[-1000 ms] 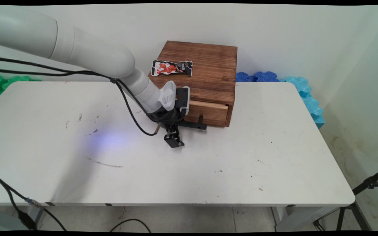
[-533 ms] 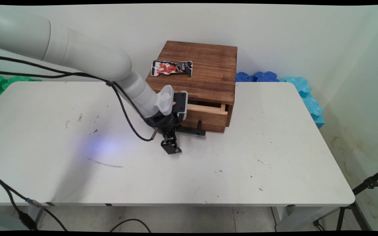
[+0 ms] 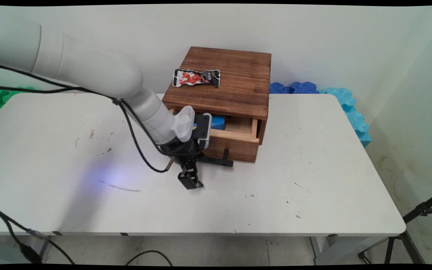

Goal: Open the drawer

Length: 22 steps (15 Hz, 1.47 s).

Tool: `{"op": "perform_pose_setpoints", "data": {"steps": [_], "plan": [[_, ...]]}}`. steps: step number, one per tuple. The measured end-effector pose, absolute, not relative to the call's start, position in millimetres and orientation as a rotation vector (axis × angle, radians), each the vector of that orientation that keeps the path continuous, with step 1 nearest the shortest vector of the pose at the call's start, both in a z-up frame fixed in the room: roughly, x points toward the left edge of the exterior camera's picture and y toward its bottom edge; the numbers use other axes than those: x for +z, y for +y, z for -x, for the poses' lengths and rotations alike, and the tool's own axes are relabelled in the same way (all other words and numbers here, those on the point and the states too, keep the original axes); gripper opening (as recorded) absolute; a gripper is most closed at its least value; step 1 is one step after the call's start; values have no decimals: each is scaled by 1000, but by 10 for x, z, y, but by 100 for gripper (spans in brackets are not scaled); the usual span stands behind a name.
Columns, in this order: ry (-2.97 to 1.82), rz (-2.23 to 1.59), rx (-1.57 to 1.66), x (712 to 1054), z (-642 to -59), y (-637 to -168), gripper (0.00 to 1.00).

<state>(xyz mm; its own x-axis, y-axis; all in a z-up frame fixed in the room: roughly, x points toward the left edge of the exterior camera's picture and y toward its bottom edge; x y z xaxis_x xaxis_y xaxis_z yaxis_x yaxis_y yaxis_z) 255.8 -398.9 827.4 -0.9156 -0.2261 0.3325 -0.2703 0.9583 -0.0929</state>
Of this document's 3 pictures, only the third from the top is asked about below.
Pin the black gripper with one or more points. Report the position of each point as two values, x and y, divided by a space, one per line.
184 150

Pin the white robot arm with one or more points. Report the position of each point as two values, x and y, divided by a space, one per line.
88 71

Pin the wooden drawer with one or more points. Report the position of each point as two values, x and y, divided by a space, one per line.
234 144

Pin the blue box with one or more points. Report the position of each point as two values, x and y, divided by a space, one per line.
218 122

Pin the red black snack packet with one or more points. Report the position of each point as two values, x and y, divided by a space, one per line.
195 78

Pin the brown wooden cabinet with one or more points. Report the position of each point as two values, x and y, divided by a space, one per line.
234 82

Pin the cyan foam mat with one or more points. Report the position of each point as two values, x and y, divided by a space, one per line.
353 112

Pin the black tripod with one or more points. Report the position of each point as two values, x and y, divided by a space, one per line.
407 228

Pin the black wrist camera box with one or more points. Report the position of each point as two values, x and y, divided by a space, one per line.
203 127

